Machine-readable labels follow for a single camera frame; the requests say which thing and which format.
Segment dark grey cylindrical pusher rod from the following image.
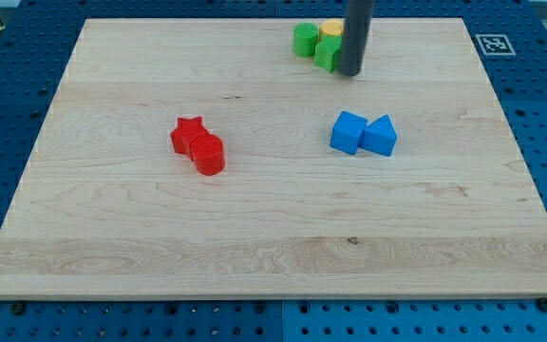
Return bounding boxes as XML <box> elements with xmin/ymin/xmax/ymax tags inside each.
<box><xmin>338</xmin><ymin>0</ymin><xmax>375</xmax><ymax>77</ymax></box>

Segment green star block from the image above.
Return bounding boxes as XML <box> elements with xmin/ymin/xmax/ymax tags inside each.
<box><xmin>314</xmin><ymin>35</ymin><xmax>342</xmax><ymax>73</ymax></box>

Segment red star block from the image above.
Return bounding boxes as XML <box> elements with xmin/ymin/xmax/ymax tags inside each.
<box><xmin>170</xmin><ymin>116</ymin><xmax>208</xmax><ymax>160</ymax></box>

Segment yellow cylinder block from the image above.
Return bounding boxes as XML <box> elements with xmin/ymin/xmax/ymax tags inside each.
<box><xmin>318</xmin><ymin>18</ymin><xmax>344</xmax><ymax>41</ymax></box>

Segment green cylinder block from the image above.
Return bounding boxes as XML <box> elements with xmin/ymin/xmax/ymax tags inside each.
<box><xmin>292</xmin><ymin>22</ymin><xmax>319</xmax><ymax>58</ymax></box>

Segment blue cube block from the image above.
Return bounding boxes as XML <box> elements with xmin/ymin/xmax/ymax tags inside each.
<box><xmin>330</xmin><ymin>111</ymin><xmax>368</xmax><ymax>155</ymax></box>

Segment blue triangular prism block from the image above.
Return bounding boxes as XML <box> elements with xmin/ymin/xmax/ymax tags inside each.
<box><xmin>359</xmin><ymin>115</ymin><xmax>397</xmax><ymax>157</ymax></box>

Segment white fiducial marker tag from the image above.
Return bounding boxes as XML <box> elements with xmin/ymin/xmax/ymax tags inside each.
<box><xmin>476</xmin><ymin>33</ymin><xmax>516</xmax><ymax>56</ymax></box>

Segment red cylinder block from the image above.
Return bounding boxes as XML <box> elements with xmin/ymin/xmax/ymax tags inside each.
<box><xmin>190</xmin><ymin>133</ymin><xmax>225</xmax><ymax>176</ymax></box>

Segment light wooden board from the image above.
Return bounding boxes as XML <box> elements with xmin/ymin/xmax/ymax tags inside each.
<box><xmin>0</xmin><ymin>18</ymin><xmax>547</xmax><ymax>301</ymax></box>

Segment black bolt front right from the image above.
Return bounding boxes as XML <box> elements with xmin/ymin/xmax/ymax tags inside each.
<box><xmin>536</xmin><ymin>297</ymin><xmax>547</xmax><ymax>313</ymax></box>

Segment black bolt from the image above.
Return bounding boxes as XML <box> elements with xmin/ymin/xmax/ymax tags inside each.
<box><xmin>536</xmin><ymin>297</ymin><xmax>547</xmax><ymax>313</ymax></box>
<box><xmin>9</xmin><ymin>301</ymin><xmax>26</xmax><ymax>316</ymax></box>

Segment black bolt front left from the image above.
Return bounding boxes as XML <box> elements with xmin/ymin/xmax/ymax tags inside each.
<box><xmin>9</xmin><ymin>301</ymin><xmax>26</xmax><ymax>316</ymax></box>

